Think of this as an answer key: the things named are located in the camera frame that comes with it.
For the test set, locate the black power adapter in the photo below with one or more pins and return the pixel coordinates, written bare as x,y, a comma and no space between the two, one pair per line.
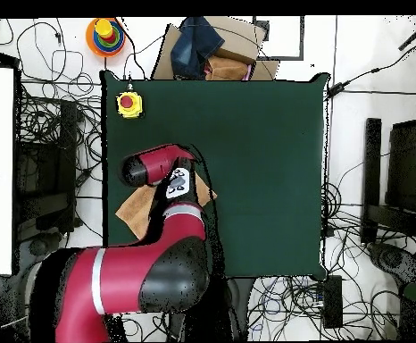
337,89

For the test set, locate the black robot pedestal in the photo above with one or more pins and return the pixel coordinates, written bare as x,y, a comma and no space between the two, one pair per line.
242,307

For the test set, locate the long black flat bar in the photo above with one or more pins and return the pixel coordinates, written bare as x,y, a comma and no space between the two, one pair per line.
371,178

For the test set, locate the dark green tablecloth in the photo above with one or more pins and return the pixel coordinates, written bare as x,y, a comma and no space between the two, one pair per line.
265,143

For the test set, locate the grey stand base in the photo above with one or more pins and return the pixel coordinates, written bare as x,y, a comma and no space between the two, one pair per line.
24,250

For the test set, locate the light brown folded cloth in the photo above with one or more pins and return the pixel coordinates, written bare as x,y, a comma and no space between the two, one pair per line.
226,69

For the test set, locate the yellow emergency stop button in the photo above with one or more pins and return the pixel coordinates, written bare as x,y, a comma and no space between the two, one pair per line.
129,104

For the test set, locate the pink cloth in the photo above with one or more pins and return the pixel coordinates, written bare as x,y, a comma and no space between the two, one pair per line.
250,73

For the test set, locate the dark stand base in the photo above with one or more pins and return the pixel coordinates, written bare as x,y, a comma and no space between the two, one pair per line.
404,268

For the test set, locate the black round foot knob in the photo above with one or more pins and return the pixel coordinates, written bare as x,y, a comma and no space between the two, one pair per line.
39,246
391,258

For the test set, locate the black power strip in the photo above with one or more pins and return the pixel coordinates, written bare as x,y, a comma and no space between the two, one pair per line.
333,302

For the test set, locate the blue denim jeans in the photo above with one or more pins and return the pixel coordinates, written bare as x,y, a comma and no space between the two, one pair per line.
193,46

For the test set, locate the tan terry towel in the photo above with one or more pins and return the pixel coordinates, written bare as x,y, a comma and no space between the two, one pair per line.
136,210

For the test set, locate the brown cardboard box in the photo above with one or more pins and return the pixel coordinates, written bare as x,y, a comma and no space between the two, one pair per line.
236,39

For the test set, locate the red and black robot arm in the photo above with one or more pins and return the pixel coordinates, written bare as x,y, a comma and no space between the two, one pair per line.
129,278

